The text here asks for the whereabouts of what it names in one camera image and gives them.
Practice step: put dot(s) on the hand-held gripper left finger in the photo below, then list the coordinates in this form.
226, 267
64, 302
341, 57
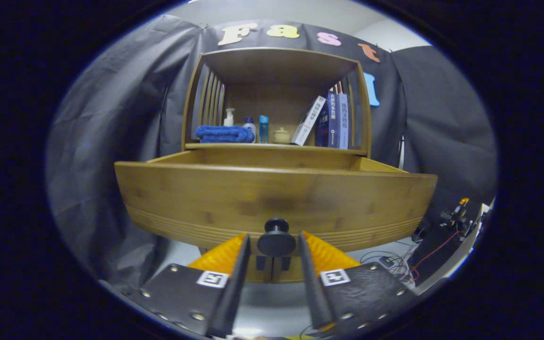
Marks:
234, 293

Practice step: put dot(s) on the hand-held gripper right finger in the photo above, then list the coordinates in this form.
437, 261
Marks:
312, 293

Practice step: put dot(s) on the wooden drawer with black knob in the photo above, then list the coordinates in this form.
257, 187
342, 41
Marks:
206, 198

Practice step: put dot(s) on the wooden cabinet door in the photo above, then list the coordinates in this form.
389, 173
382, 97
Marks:
284, 277
260, 277

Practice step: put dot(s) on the wooden countertop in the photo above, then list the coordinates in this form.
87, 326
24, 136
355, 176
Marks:
300, 147

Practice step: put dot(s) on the wooden cabinet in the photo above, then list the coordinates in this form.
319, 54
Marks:
272, 99

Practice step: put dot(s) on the black side table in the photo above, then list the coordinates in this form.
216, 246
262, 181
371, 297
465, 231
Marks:
442, 269

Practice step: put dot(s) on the beige lidded teacup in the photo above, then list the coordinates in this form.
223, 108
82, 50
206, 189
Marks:
281, 137

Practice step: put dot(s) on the blue folded towel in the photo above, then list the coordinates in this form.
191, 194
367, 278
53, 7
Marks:
222, 133

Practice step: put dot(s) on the black light stand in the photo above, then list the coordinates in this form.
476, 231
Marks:
401, 156

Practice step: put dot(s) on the orange and black gripper device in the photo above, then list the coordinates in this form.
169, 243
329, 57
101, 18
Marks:
458, 217

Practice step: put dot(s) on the clear blue bottle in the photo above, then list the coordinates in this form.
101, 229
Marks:
263, 130

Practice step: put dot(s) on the white bottle with blue cap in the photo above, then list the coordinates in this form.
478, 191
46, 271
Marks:
250, 127

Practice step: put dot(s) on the white book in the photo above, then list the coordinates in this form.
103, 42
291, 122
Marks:
307, 123

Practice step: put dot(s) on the white pump bottle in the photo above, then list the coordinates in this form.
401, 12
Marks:
229, 120

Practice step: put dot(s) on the pale blue book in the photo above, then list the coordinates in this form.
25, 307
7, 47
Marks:
343, 123

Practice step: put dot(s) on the dark blue book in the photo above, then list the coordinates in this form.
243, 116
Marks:
332, 118

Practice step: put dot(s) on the black backdrop cloth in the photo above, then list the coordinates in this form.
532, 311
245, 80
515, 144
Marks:
111, 141

